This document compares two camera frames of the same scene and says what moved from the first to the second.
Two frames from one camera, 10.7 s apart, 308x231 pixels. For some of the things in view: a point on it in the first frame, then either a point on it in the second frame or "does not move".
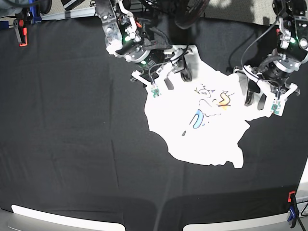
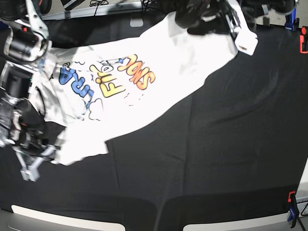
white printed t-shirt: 203,120 → 96,87
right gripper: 273,81 → 200,17
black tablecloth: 74,138 does not move
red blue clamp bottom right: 293,209 does not move
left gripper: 171,60 → 30,143
